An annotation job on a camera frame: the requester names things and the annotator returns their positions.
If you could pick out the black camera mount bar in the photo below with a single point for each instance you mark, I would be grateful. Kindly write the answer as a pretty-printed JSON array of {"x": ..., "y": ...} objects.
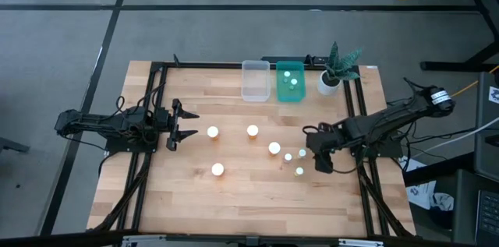
[{"x": 273, "y": 59}]

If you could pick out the small clear bottle white cap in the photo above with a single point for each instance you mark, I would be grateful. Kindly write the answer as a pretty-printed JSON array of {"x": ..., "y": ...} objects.
[
  {"x": 302, "y": 152},
  {"x": 299, "y": 171},
  {"x": 288, "y": 157}
]

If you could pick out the grey chair leg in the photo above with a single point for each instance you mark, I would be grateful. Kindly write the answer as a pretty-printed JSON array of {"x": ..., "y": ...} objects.
[{"x": 13, "y": 145}]

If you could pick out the white plant pot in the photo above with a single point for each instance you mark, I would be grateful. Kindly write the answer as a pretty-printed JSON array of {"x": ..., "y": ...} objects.
[{"x": 326, "y": 88}]

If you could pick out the black beam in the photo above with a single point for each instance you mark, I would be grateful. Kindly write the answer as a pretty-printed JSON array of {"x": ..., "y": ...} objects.
[{"x": 78, "y": 238}]

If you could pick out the white crumpled cloth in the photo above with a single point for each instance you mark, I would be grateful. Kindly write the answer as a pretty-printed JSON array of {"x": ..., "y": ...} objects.
[{"x": 425, "y": 196}]

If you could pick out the black desk leg frame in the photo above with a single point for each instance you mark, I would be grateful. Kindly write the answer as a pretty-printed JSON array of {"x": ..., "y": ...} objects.
[{"x": 444, "y": 66}]

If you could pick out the black box with keypad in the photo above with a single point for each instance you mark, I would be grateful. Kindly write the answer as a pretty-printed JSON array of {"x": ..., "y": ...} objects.
[{"x": 471, "y": 208}]

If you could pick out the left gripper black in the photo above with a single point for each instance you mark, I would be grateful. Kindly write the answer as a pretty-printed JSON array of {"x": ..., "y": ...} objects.
[{"x": 173, "y": 122}]

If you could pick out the black aluminium table frame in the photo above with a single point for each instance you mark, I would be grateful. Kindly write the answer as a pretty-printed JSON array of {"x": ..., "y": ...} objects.
[{"x": 195, "y": 65}]

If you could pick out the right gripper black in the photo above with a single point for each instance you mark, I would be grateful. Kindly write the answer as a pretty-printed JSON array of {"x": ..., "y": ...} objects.
[{"x": 323, "y": 142}]

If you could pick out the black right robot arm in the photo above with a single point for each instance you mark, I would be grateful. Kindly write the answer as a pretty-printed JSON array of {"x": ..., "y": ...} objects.
[{"x": 390, "y": 118}]

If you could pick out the silver bracket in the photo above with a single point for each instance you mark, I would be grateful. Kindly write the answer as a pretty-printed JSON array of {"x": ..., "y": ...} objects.
[
  {"x": 360, "y": 243},
  {"x": 142, "y": 240}
]

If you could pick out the green plastic bin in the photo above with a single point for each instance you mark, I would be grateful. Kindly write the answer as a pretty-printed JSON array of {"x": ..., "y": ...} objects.
[{"x": 282, "y": 93}]

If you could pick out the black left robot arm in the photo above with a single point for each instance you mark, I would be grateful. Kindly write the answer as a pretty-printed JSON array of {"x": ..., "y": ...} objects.
[{"x": 97, "y": 122}]

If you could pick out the clear plastic bin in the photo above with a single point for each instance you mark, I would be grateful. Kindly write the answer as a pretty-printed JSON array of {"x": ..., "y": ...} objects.
[{"x": 255, "y": 91}]

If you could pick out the green leafy plant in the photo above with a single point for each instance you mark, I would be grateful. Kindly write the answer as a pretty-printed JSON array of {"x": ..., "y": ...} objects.
[{"x": 339, "y": 65}]

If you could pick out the grey cabinet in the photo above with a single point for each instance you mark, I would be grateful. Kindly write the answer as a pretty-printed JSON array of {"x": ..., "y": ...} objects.
[{"x": 489, "y": 142}]

